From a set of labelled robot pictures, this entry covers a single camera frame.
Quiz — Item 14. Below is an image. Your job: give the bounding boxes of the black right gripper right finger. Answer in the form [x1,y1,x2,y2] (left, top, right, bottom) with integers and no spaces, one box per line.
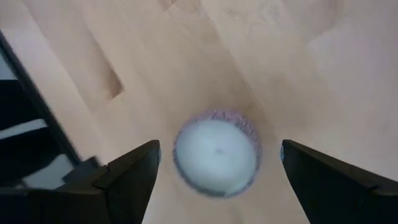
[280,139,398,224]

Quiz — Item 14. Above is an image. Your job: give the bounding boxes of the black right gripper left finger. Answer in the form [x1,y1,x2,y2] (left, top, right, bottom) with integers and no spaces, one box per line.
[93,139,162,224]

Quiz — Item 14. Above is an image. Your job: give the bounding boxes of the purple patterned candle tin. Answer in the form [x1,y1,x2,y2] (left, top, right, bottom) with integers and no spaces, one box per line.
[172,108,264,198]

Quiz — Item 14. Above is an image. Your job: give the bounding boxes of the black aluminium frame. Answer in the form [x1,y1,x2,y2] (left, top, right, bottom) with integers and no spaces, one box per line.
[0,29,108,190]

